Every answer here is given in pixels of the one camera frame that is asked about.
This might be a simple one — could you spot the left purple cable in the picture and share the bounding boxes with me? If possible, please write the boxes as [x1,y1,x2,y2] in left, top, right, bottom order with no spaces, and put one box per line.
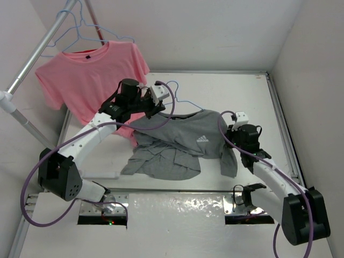
[20,80,177,228]

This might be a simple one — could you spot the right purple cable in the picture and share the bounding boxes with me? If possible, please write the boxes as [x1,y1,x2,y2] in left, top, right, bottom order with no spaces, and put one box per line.
[217,110,314,258]

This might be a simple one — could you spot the grey t shirt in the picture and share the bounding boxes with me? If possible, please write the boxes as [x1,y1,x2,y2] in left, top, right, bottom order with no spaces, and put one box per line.
[121,110,238,181]

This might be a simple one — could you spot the blue wire hanger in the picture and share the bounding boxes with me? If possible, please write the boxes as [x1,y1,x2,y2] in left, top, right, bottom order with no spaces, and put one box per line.
[166,80,204,114]
[41,1,135,58]

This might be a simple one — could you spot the purple cable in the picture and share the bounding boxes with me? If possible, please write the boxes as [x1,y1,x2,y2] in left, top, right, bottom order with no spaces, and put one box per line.
[217,110,314,258]
[20,80,177,228]

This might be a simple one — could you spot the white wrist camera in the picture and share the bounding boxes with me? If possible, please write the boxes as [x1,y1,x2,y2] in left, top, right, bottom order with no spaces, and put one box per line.
[231,112,249,131]
[149,85,169,105]

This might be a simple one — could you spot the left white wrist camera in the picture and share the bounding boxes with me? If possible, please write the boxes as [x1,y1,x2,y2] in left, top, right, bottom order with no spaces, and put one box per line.
[149,85,169,105]

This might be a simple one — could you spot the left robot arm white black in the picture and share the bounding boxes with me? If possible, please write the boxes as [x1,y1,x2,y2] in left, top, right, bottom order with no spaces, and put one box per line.
[38,78,169,203]

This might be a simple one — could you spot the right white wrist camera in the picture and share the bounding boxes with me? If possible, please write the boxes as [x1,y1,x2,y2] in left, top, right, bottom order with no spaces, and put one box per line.
[231,112,249,131]

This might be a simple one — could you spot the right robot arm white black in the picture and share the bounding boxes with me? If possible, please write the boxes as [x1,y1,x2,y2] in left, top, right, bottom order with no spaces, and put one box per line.
[225,124,331,246]

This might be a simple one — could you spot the pink t shirt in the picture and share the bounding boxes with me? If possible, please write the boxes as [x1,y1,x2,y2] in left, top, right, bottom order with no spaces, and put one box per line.
[34,40,151,146]

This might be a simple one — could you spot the silver clothes rack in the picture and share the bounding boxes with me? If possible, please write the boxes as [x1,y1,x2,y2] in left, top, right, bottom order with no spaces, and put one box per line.
[0,0,120,180]

